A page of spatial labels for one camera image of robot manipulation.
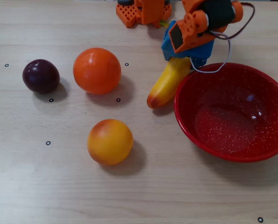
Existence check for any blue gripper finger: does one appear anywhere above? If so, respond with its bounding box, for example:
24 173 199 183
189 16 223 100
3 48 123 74
161 48 177 62
189 57 209 69

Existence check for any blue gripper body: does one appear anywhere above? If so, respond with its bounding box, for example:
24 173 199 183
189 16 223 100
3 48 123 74
161 20 215 58

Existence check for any yellow toy banana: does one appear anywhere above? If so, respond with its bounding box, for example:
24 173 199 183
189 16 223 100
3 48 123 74
146 20 192 110

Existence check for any orange robot base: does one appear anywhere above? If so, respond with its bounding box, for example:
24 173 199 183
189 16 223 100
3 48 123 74
115 0 173 28

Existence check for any red speckled bowl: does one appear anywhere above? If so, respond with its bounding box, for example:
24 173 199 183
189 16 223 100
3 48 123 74
173 62 278 163

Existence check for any orange fruit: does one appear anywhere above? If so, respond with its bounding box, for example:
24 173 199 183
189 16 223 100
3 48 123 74
73 47 122 95

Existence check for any yellow-orange peach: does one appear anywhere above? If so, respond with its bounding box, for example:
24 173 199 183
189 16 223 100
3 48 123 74
87 119 134 166

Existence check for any dark purple plum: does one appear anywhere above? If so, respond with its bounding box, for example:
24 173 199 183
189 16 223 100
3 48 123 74
22 59 61 95

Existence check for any white and red servo cable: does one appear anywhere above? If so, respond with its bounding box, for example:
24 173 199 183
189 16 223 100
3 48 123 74
189 1 256 73

